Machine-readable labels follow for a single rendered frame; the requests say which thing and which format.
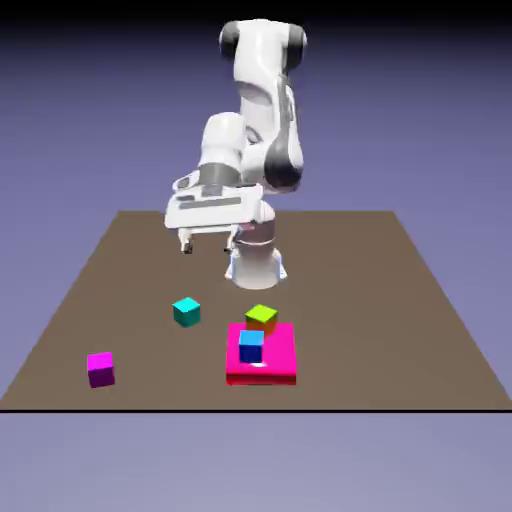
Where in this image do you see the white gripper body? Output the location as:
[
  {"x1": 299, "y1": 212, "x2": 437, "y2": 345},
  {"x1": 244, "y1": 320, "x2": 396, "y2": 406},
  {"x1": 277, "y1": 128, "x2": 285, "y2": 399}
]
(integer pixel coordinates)
[{"x1": 164, "y1": 184, "x2": 265, "y2": 235}]

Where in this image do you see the small teal cube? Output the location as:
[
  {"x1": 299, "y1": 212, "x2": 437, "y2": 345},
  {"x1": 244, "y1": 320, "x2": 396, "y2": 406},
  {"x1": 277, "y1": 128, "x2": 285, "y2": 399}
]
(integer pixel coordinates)
[{"x1": 172, "y1": 296, "x2": 202, "y2": 329}]

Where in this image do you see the small lime green cube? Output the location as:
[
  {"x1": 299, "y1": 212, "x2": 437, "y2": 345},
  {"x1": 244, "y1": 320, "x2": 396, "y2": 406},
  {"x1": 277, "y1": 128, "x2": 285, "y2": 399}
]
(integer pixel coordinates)
[{"x1": 244, "y1": 303, "x2": 279, "y2": 336}]

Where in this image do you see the small blue cube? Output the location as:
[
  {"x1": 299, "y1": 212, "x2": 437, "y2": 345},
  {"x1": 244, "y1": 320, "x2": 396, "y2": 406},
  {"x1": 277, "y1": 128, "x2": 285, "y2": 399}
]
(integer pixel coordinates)
[{"x1": 238, "y1": 329, "x2": 266, "y2": 365}]

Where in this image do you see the small magenta cube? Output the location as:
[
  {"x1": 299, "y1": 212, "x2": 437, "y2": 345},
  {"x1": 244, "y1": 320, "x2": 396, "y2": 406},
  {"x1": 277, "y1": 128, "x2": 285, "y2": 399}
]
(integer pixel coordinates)
[{"x1": 86, "y1": 351, "x2": 116, "y2": 390}]

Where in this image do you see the large pink box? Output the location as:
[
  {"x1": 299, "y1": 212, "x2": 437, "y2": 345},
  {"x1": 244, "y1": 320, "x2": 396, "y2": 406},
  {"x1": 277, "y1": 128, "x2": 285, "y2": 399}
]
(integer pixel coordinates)
[{"x1": 225, "y1": 322, "x2": 298, "y2": 387}]

